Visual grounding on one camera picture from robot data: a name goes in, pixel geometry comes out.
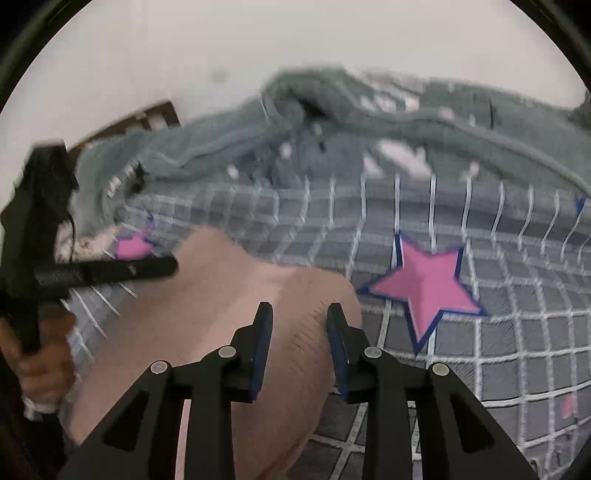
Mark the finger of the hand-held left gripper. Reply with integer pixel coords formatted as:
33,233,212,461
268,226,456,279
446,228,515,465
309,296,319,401
86,256,180,289

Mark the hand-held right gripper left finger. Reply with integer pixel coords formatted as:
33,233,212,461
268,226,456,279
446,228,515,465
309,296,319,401
58,302,273,480

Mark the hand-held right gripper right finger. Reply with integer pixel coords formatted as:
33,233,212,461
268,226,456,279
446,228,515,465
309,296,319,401
327,303,539,480

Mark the pink ribbed garment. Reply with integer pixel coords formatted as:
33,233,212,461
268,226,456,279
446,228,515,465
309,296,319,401
60,226,363,480

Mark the person's left hand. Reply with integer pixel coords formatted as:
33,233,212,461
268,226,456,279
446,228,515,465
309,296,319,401
17,308,77,411

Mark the white floral cloth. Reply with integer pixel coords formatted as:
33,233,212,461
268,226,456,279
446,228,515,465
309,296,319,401
55,225,122,265

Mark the grey plaid star bedsheet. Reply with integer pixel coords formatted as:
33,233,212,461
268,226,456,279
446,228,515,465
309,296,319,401
60,171,591,480

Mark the grey-green printed blanket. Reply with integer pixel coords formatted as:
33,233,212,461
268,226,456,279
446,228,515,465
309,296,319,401
74,67,591,241

